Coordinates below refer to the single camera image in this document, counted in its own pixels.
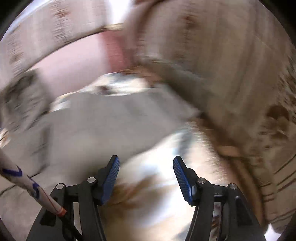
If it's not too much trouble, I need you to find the cream leaf-pattern fleece blanket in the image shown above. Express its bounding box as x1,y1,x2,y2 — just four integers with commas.
0,71,265,241

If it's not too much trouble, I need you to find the striped floral back cushion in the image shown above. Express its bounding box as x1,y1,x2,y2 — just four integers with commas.
1,1,131,87

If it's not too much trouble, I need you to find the striped floral side cushion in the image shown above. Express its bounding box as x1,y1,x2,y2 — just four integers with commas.
123,1,295,233

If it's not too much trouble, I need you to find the olive grey hooded puffer jacket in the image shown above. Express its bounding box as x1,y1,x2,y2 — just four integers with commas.
0,56,216,241

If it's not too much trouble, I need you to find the pink quilted bolster cushion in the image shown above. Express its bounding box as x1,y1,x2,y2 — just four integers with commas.
31,30,130,98

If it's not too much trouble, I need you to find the white cable with blue marks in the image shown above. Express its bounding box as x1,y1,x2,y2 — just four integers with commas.
0,148,67,217

